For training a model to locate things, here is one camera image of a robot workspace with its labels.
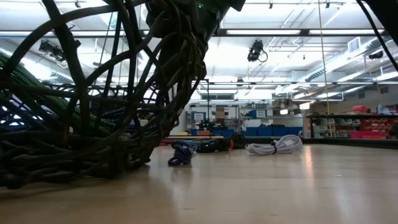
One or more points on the blue pen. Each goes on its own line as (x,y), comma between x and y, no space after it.
(202,141)

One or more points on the dark brown woven wicker basket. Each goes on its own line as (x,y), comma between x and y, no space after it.
(62,149)

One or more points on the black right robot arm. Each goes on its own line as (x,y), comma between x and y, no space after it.
(388,12)

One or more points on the metal storage shelving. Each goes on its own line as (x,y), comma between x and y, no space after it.
(217,115)

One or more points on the row of blue bins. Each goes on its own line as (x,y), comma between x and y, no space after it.
(273,130)

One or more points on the black shelf with red bins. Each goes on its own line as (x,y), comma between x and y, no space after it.
(357,124)

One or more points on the black ceiling camera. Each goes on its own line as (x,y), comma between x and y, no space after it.
(255,51)
(53,49)

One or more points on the black ceiling duct fitting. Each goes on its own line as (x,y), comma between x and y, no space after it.
(376,55)

